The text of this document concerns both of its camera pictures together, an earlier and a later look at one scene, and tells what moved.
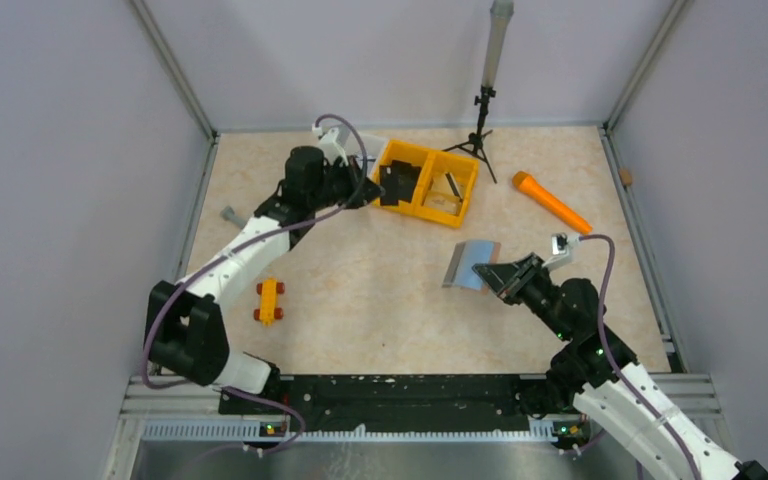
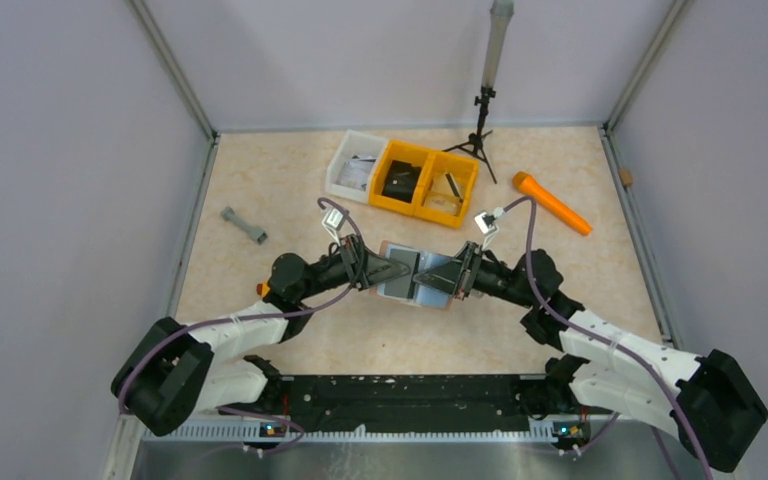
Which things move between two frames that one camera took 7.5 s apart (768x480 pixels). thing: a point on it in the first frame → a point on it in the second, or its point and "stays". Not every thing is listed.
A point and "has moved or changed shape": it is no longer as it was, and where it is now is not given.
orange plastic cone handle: x=525 y=182 stays
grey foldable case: x=465 y=255 has moved or changed shape
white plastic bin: x=373 y=145 stays
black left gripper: x=371 y=189 → x=356 y=263
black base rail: x=392 y=403 stays
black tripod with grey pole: x=500 y=27 stays
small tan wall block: x=625 y=175 stays
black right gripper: x=516 y=279 → x=467 y=268
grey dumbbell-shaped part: x=227 y=213 stays
